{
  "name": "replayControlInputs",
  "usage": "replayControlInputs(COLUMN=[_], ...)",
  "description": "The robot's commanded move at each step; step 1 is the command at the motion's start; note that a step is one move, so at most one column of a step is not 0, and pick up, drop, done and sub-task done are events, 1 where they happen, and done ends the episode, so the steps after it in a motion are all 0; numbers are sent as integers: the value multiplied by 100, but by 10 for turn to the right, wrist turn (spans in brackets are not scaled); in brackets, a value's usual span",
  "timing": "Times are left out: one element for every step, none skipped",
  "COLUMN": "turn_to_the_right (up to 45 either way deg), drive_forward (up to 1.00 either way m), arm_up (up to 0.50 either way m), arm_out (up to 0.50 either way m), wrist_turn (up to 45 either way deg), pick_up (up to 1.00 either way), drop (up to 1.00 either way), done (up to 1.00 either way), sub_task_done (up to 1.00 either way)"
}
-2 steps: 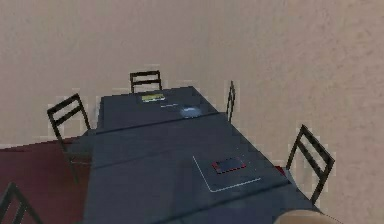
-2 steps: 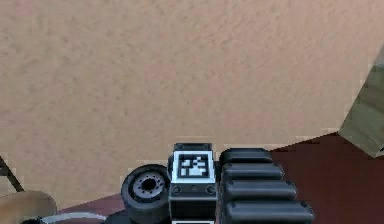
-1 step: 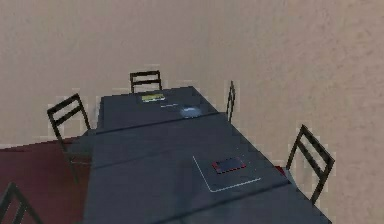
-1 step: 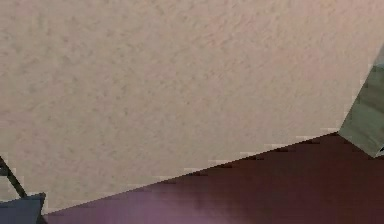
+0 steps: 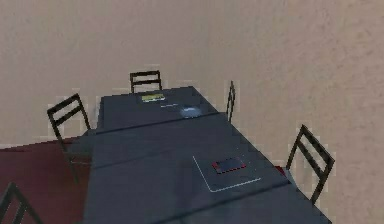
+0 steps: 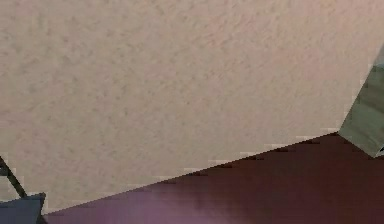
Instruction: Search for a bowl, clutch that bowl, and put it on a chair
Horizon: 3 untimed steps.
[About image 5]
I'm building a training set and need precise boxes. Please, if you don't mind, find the pale blue glass bowl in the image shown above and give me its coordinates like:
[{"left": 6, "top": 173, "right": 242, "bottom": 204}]
[{"left": 180, "top": 104, "right": 203, "bottom": 119}]

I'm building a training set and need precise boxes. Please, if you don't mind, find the dark grey long table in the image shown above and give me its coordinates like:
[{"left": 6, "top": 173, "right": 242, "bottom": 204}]
[{"left": 82, "top": 85, "right": 333, "bottom": 224}]

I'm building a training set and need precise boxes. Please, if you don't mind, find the black slatted chair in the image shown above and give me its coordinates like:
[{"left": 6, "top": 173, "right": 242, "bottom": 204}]
[
  {"left": 0, "top": 182, "right": 44, "bottom": 224},
  {"left": 277, "top": 124, "right": 336, "bottom": 206},
  {"left": 129, "top": 70, "right": 163, "bottom": 94},
  {"left": 226, "top": 80, "right": 236, "bottom": 124},
  {"left": 46, "top": 93, "right": 93, "bottom": 185}
]

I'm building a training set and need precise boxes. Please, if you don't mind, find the dark mat with white edge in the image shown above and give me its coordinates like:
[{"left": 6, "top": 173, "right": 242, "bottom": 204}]
[{"left": 192, "top": 145, "right": 262, "bottom": 193}]

